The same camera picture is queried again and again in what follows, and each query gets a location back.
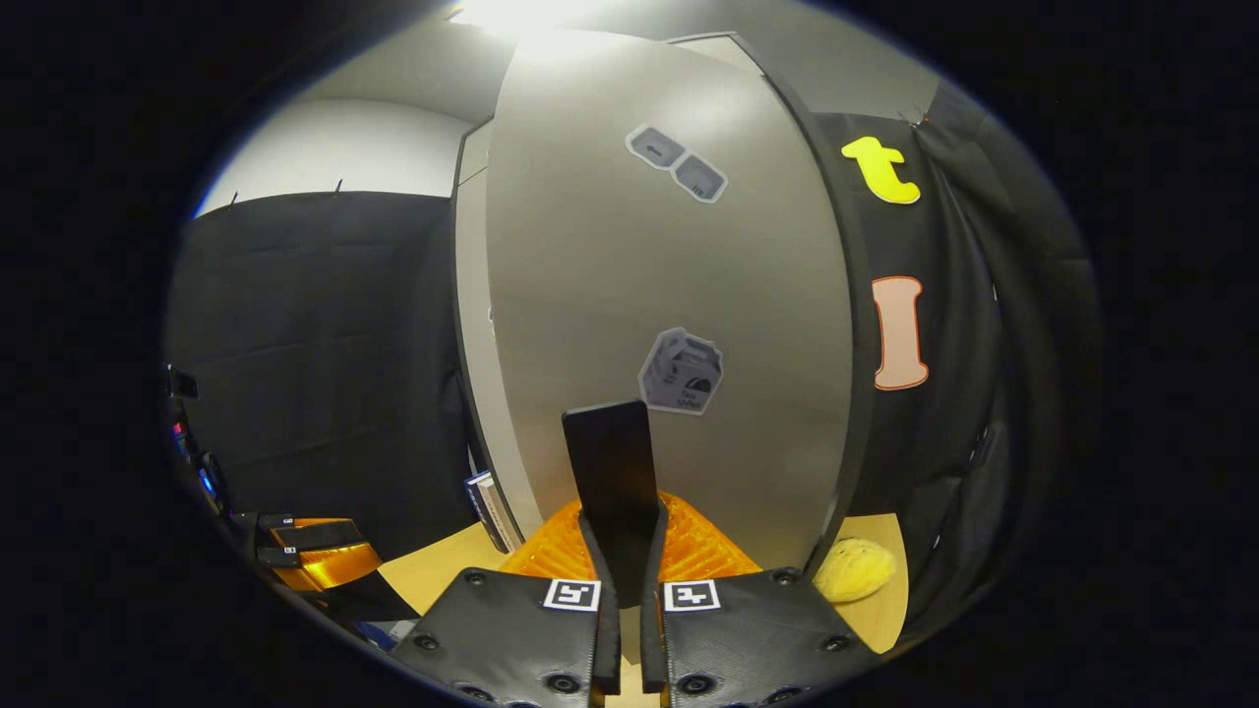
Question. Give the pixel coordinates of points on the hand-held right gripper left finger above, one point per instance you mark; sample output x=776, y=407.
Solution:
x=607, y=639

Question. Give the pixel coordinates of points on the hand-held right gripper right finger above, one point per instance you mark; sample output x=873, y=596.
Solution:
x=651, y=639

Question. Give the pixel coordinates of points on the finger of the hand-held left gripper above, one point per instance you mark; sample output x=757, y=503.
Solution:
x=334, y=570
x=310, y=533

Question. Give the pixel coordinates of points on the white double-door shoe cabinet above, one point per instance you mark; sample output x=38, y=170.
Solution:
x=713, y=51

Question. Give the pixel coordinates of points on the yellow round sponge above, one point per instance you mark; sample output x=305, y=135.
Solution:
x=854, y=570

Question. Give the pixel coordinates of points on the long ceiling light panel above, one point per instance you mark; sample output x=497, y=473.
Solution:
x=521, y=15

